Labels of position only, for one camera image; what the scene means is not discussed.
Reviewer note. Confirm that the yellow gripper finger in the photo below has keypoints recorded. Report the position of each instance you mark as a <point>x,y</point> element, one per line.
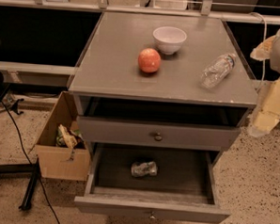
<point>267,115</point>
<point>263,50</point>

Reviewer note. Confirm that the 7up soda can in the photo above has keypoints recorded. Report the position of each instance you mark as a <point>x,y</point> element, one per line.
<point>144,169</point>

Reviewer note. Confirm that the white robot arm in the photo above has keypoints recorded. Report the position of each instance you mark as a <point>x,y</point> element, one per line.
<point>275,54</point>

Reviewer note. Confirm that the brass upper drawer knob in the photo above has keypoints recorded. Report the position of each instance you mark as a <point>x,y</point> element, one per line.
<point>158,137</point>

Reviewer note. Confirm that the grey wooden drawer cabinet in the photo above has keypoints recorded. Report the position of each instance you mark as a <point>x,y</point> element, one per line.
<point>108,83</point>

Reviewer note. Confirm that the open grey lower drawer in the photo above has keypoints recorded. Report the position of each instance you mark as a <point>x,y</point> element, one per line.
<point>184,188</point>

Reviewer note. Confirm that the closed grey upper drawer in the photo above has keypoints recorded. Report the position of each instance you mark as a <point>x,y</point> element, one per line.
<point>142,132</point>

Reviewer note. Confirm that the metal lower drawer knob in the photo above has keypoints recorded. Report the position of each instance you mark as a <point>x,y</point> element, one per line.
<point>151,215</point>

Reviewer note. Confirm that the clear plastic water bottle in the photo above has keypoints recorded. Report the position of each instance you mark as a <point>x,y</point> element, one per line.
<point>218,70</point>

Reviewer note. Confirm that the white ceramic bowl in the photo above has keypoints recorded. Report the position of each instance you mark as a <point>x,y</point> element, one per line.
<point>169,39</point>

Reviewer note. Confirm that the red apple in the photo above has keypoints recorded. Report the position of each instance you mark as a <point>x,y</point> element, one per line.
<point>149,60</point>

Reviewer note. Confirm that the snack bags in box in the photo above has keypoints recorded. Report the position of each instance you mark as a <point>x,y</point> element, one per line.
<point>67,138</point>

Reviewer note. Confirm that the brown cardboard box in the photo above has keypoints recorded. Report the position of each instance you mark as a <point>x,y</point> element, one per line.
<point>58,162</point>

